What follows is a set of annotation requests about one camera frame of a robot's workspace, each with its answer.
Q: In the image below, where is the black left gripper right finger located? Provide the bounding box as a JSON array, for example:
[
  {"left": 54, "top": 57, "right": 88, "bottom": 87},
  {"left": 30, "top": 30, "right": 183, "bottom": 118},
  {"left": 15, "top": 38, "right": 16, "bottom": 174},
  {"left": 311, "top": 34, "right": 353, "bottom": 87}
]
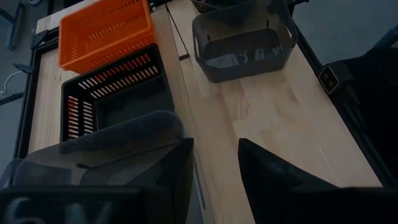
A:
[{"left": 238, "top": 138, "right": 398, "bottom": 224}]

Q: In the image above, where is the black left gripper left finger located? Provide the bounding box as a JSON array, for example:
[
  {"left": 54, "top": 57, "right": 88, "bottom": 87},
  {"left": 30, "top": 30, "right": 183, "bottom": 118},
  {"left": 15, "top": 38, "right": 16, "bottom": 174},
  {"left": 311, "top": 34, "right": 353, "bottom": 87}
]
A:
[{"left": 0, "top": 138, "right": 195, "bottom": 224}]

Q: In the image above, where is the grey translucent plastic bin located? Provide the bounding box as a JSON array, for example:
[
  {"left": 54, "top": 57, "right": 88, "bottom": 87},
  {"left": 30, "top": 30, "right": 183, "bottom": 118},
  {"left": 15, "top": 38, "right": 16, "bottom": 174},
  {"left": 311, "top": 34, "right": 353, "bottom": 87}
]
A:
[
  {"left": 192, "top": 1, "right": 298, "bottom": 83},
  {"left": 0, "top": 110, "right": 187, "bottom": 190}
]

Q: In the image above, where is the orange slotted plastic basket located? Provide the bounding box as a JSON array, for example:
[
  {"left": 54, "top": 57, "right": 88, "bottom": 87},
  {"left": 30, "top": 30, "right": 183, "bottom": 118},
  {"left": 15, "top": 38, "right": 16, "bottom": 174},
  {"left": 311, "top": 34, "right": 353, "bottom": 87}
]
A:
[{"left": 57, "top": 0, "right": 157, "bottom": 75}]

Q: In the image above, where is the black frame clamp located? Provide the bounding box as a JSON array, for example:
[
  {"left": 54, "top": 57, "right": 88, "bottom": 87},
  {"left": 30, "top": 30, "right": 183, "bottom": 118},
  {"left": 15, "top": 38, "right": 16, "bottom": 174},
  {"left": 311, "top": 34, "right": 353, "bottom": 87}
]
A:
[{"left": 12, "top": 62, "right": 34, "bottom": 75}]

